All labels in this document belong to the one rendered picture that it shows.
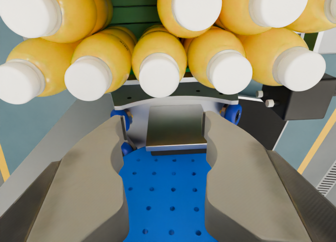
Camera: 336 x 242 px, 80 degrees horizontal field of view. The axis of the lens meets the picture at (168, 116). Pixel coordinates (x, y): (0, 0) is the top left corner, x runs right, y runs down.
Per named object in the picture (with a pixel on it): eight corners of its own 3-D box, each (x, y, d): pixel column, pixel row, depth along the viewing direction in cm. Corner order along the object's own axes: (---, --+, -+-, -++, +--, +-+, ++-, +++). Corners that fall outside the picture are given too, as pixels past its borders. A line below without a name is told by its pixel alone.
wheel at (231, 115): (222, 129, 36) (232, 132, 35) (224, 107, 34) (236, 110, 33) (231, 119, 40) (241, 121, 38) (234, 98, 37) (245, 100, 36)
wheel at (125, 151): (128, 170, 39) (136, 165, 40) (125, 152, 37) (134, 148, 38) (116, 157, 42) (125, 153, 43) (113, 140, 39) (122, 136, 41)
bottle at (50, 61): (99, 27, 35) (47, 48, 19) (102, 68, 38) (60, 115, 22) (57, 24, 34) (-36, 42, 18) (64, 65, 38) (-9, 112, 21)
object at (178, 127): (150, 117, 40) (146, 159, 29) (149, 106, 39) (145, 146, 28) (200, 115, 40) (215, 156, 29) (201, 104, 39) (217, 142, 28)
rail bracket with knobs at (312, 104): (247, 97, 42) (271, 122, 33) (253, 62, 38) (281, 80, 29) (294, 95, 42) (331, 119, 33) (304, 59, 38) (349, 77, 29)
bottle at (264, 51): (212, 54, 38) (251, 93, 21) (226, 13, 34) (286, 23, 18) (246, 64, 39) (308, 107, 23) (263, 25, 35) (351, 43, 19)
